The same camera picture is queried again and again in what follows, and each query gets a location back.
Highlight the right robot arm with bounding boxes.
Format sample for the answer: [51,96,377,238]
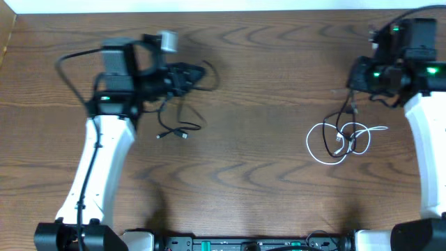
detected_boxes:
[338,17,445,251]

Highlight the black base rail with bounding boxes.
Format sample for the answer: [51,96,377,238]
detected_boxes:
[153,234,355,251]

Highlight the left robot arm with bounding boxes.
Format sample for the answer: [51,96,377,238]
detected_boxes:
[33,31,206,250]

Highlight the white usb cable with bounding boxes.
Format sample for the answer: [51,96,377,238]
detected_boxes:
[305,121,390,166]

